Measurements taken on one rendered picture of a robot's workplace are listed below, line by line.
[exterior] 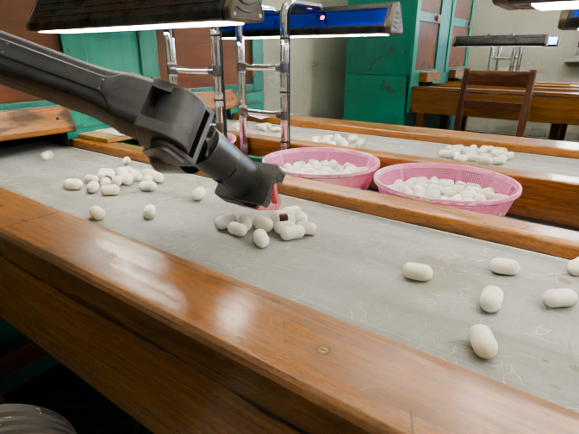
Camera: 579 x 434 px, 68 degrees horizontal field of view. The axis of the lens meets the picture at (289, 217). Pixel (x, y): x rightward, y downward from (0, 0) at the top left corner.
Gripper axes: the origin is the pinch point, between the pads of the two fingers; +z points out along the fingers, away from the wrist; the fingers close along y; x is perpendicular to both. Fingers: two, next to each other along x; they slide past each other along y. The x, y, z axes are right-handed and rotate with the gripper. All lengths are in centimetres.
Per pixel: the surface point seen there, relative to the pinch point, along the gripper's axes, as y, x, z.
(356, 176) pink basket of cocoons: -2.5, -14.8, 18.0
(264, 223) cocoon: -3.7, 5.0, -5.5
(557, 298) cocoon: -41.7, 4.3, -2.8
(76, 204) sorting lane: 32.1, 12.0, -13.0
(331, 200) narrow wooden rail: -5.3, -5.2, 7.5
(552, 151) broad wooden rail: -31, -49, 60
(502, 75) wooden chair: 17, -163, 178
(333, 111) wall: 169, -172, 241
